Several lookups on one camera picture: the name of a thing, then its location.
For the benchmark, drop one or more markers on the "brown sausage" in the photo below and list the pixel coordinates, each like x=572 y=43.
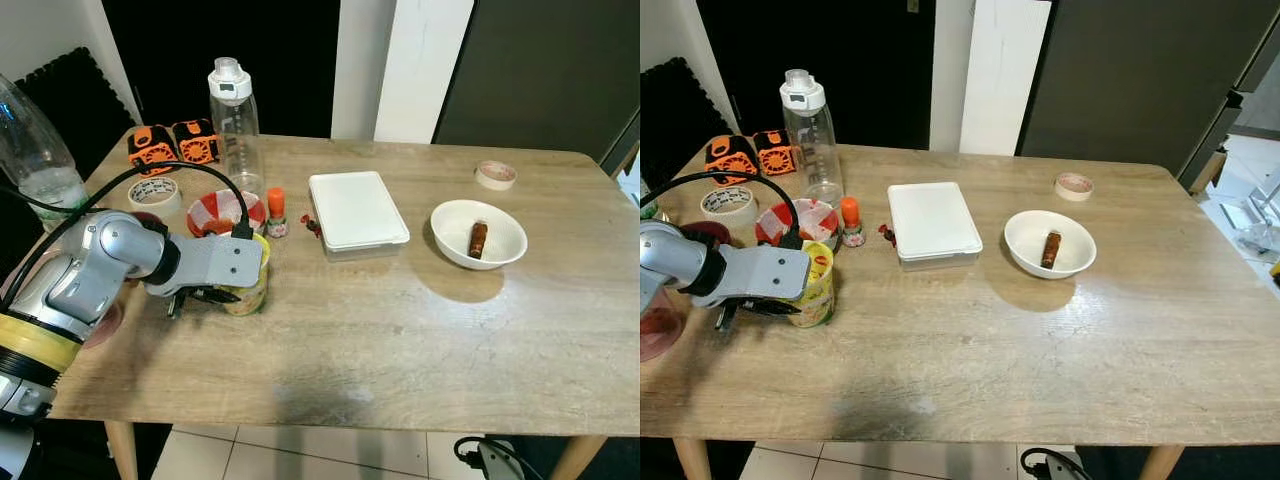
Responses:
x=478 y=240
x=1050 y=250

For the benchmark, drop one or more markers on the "small beige tape roll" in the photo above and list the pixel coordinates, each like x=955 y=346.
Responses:
x=1073 y=188
x=495 y=178

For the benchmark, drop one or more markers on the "clear water bottle white cap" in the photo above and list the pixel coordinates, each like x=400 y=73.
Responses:
x=810 y=130
x=235 y=120

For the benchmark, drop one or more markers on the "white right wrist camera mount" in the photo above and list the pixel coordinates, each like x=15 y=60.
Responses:
x=1065 y=468
x=497 y=463

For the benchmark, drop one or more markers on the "tapered wooden table leg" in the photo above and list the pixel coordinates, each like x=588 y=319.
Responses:
x=692 y=460
x=123 y=450
x=1160 y=463
x=575 y=460

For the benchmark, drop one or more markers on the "white ceramic bowl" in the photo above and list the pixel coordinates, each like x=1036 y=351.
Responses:
x=505 y=235
x=1075 y=245

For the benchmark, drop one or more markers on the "white lidded food container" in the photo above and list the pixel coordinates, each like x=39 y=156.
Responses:
x=932 y=220
x=355 y=210

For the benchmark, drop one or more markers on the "tiny red object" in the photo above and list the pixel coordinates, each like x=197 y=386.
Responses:
x=887 y=234
x=313 y=226

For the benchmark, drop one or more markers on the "black ridged foam panel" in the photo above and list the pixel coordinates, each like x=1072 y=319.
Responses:
x=75 y=105
x=670 y=115

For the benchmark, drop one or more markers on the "red white patterned bowl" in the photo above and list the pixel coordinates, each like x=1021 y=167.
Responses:
x=790 y=222
x=215 y=212

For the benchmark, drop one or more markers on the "yellow printed paper cup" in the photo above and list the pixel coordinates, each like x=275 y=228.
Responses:
x=820 y=290
x=252 y=295

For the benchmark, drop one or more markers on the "wide white tape roll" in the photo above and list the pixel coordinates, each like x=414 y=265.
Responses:
x=728 y=208
x=155 y=200

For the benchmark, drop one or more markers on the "large clear plastic bottle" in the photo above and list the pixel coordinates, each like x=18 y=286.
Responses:
x=35 y=150

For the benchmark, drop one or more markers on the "small orange-capped bottle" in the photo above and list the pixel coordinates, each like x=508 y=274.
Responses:
x=850 y=215
x=276 y=205

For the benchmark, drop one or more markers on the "clear plastic container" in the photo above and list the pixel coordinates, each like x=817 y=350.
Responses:
x=660 y=335
x=103 y=328

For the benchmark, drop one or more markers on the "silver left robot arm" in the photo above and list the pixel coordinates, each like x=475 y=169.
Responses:
x=70 y=275
x=665 y=255

